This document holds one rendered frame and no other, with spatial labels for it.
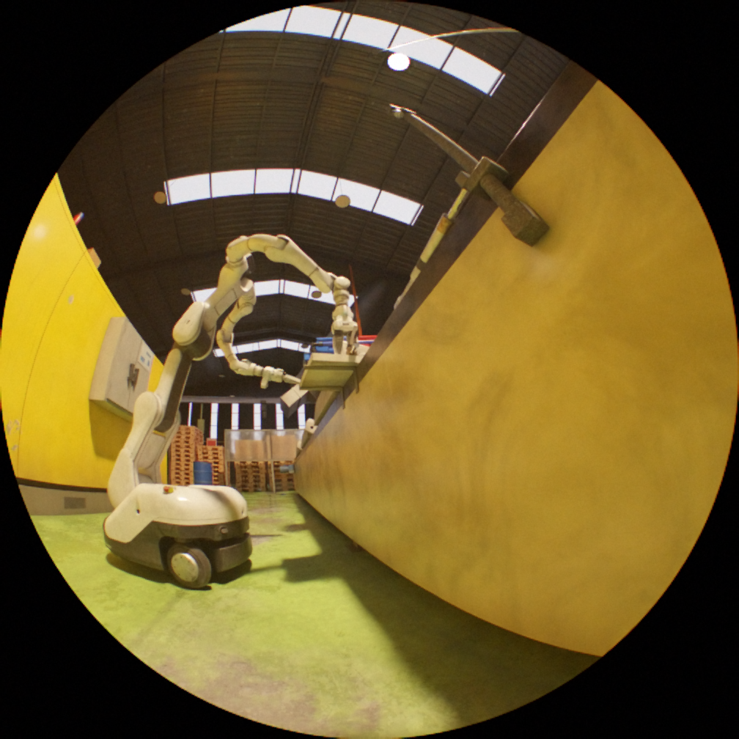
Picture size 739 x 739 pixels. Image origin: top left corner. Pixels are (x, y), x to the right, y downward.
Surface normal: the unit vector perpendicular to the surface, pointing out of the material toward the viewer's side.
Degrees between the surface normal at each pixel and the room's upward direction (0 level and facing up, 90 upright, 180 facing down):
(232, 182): 169
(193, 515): 91
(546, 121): 90
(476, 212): 90
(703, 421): 90
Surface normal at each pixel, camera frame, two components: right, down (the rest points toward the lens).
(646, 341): -0.94, -0.02
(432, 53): -0.05, 0.89
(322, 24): 0.31, 0.90
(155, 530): 0.15, -0.40
